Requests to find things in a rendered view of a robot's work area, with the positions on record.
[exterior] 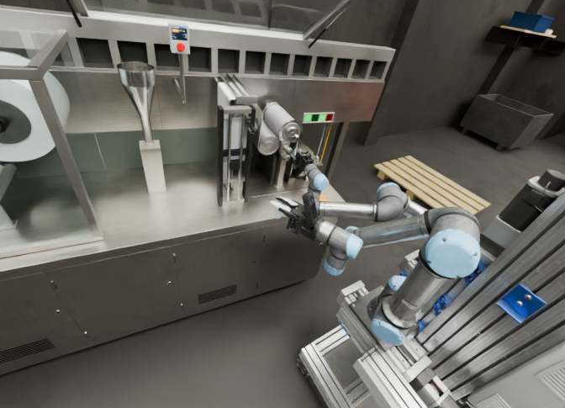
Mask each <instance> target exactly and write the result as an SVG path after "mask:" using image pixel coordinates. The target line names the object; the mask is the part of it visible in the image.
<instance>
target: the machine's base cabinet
mask: <svg viewBox="0 0 565 408"><path fill-rule="evenodd" d="M287 224H288V220H286V221H282V222H277V223H273V224H269V225H261V226H257V227H252V228H248V229H244V230H236V231H231V232H227V233H223V234H218V235H214V236H206V237H202V238H198V239H193V240H190V241H182V242H178V243H173V244H169V245H165V246H157V247H152V248H148V249H144V250H139V251H135V252H127V253H123V254H119V255H114V256H110V257H102V258H98V259H94V260H90V261H85V262H78V263H73V264H69V265H65V266H60V267H56V268H48V269H44V270H39V271H35V272H31V273H23V274H19V275H14V276H10V277H6V278H0V375H1V374H5V373H9V372H12V371H14V370H17V369H21V368H25V367H28V366H30V365H34V364H37V363H41V362H44V361H47V360H50V359H52V358H57V357H60V356H63V355H66V354H68V353H72V352H76V351H79V350H82V349H85V348H88V347H92V346H95V345H98V344H101V343H104V342H109V341H112V340H114V339H117V338H120V337H123V336H128V335H130V334H133V333H136V332H139V331H143V330H147V329H150V328H152V327H155V326H160V325H163V324H166V323H168V322H171V321H176V320H179V319H182V318H184V317H188V316H190V315H195V314H198V313H201V312H204V311H206V310H212V309H214V308H217V307H220V306H222V305H227V304H230V303H233V302H236V301H239V300H242V299H246V298H250V297H252V296H255V295H258V294H263V293H266V292H268V291H271V290H274V289H279V288H281V287H284V286H288V285H290V284H293V283H297V282H301V281H304V280H306V279H309V278H314V277H316V274H317V272H318V270H319V266H320V264H321V262H322V259H323V256H324V254H325V251H326V248H327V246H328V245H327V244H325V243H324V242H322V241H320V240H318V239H316V238H314V241H312V240H310V239H309V238H308V237H306V236H303V235H302V234H300V233H299V234H298V235H296V234H294V233H292V232H291V231H290V230H287V229H286V228H287Z"/></svg>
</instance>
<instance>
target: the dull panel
mask: <svg viewBox="0 0 565 408"><path fill-rule="evenodd" d="M94 133H95V136H96V138H97V142H98V146H99V149H100V152H101V155H102V158H103V163H104V166H105V168H106V170H114V169H124V168H134V167H143V162H142V158H141V154H140V140H144V135H143V130H127V131H106V132H94ZM152 135H153V140H159V143H160V148H161V159H162V164H163V165H171V164H180V163H189V162H208V161H217V127H211V128H190V129H169V130H152Z"/></svg>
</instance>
